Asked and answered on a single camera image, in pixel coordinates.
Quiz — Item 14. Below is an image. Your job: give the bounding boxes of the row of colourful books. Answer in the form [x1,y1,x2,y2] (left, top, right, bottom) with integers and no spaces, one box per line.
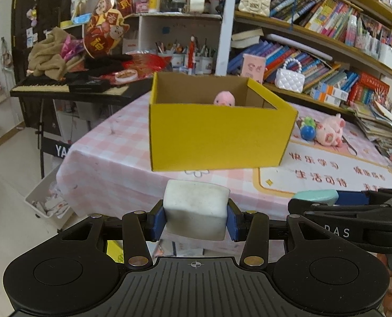
[227,40,391,106]
[268,0,392,52]

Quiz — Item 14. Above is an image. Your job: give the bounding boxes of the beige cloth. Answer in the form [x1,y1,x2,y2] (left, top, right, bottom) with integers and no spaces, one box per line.
[27,27,85,80]

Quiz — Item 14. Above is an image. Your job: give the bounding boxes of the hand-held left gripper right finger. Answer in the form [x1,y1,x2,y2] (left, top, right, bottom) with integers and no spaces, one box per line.
[227,198,327,269]

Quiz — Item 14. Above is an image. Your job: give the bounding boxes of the blue green ball toy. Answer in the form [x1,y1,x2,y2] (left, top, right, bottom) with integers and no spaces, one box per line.
[299,117,317,141]

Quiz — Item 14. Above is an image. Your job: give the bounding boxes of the small pink plush toy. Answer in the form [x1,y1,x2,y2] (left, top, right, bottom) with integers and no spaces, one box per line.
[213,90,237,107]

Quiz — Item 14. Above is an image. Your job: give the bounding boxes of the pen holders with pens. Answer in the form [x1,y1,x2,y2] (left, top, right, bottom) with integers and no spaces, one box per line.
[154,34,217,75]

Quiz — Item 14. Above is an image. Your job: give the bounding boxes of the pile of red packets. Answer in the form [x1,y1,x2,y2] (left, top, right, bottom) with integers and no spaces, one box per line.
[122,54,174,74]

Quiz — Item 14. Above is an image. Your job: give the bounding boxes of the stack of magazines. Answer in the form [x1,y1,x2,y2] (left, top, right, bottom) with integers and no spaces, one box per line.
[352,100,392,160]

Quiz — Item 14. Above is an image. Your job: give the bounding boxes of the black cloth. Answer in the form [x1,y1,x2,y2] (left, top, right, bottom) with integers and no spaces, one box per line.
[65,54,134,94]

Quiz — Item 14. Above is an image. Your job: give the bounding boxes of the red white figurine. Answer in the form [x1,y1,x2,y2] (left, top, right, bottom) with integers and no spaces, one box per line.
[187,36,197,75]

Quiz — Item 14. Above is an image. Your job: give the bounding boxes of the white rolled paper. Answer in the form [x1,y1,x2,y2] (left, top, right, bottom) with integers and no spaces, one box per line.
[265,32,334,62]

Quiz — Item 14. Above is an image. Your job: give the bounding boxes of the keyboard stand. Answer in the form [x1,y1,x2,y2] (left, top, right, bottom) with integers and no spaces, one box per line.
[37,99,72,179]

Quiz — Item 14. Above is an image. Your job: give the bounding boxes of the wooden bookshelf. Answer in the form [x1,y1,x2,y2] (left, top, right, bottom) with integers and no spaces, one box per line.
[228,0,392,120]

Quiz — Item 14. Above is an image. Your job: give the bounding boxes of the white quilted pearl-handle handbag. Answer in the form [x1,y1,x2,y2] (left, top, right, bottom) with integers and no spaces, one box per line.
[275,57,305,94]

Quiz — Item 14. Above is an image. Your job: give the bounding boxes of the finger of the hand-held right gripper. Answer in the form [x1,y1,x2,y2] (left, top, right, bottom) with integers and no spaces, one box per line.
[287,198,392,218]
[335,188,392,205]

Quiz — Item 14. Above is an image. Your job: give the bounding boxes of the yellow cardboard box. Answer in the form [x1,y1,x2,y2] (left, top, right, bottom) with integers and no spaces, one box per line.
[149,71,299,173]

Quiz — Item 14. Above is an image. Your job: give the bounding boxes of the red gold festive decoration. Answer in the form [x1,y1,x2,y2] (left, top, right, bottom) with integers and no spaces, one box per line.
[83,0,134,59]

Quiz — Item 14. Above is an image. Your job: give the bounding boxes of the white shelf cabinet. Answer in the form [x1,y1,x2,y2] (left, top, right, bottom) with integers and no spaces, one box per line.
[129,11,223,75]

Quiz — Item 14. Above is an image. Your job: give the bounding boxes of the orange white box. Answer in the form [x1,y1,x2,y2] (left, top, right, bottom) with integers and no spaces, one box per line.
[318,81,349,101]
[310,88,342,107]

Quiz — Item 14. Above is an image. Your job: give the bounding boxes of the stacked lying books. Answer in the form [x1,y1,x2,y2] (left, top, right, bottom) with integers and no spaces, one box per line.
[230,28,265,49]

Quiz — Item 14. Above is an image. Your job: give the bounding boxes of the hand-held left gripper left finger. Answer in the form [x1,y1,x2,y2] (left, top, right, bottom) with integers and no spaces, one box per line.
[60,201,167,269]

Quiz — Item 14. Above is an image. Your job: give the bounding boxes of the pink checked tablecloth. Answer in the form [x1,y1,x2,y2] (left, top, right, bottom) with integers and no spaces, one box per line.
[55,88,392,259]

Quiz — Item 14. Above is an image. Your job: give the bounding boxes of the hanging bags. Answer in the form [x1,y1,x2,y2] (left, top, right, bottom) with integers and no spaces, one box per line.
[0,37,16,107]

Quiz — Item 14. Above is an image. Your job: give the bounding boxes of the white squishy block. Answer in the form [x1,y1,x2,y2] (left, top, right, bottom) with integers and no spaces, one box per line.
[163,180,231,241]

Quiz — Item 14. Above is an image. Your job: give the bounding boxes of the white file boxes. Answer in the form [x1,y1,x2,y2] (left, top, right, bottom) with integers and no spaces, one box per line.
[355,26,392,71]

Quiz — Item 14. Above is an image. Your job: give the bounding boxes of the yellow packet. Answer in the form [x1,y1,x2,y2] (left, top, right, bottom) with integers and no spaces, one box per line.
[106,239,126,264]

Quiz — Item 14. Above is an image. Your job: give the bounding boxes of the black keyboard piano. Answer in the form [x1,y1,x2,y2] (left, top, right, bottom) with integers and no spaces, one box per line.
[10,75,154,102]

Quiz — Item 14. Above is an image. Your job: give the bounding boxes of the pink pig plush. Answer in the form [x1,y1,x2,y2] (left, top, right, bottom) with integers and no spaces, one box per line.
[315,113,346,147]

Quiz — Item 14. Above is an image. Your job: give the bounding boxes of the mint green block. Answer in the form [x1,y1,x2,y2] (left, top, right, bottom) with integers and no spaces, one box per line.
[295,189,339,206]

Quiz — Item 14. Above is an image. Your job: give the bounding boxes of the pastel bottle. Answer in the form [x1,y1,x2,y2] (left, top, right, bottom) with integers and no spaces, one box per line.
[344,15,358,47]

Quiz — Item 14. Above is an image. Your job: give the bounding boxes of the white storage bin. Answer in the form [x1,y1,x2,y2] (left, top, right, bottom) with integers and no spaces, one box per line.
[24,171,75,219]

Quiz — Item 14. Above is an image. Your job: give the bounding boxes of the dark wooden door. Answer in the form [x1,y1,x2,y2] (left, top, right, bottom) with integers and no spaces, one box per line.
[10,0,75,130]

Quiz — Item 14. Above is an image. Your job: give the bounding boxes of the pink plastic wrapping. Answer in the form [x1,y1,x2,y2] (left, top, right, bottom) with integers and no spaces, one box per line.
[60,36,85,60]

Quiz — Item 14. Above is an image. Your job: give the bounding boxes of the pink cylinder container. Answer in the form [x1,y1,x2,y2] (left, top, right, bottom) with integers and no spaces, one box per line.
[242,53,267,85]

